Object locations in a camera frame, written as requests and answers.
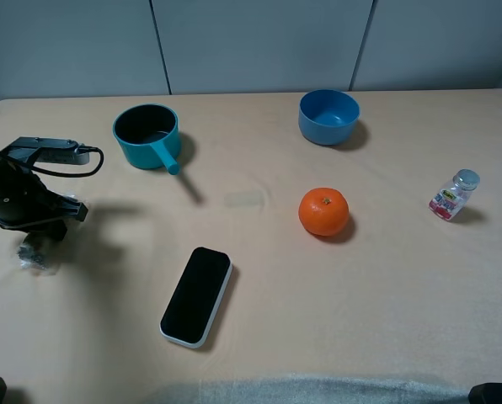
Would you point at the teal saucepan with handle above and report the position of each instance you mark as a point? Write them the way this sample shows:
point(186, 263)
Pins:
point(149, 137)

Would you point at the clear snack packet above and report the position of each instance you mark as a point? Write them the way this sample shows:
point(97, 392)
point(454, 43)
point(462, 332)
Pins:
point(40, 255)

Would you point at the orange mandarin fruit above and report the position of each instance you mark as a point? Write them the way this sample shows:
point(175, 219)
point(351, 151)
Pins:
point(324, 212)

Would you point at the black object bottom right corner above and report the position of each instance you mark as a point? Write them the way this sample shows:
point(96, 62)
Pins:
point(487, 393)

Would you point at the blue plastic bowl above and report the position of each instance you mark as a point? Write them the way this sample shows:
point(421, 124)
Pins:
point(327, 117)

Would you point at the small clear candy bottle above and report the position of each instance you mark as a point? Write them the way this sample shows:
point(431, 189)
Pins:
point(451, 198)

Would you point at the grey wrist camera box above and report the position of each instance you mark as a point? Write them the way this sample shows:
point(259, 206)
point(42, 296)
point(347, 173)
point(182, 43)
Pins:
point(49, 150)

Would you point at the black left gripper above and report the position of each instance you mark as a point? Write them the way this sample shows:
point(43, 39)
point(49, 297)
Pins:
point(25, 200)

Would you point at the grey cloth at table edge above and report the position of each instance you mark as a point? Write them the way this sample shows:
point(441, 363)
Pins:
point(309, 388)

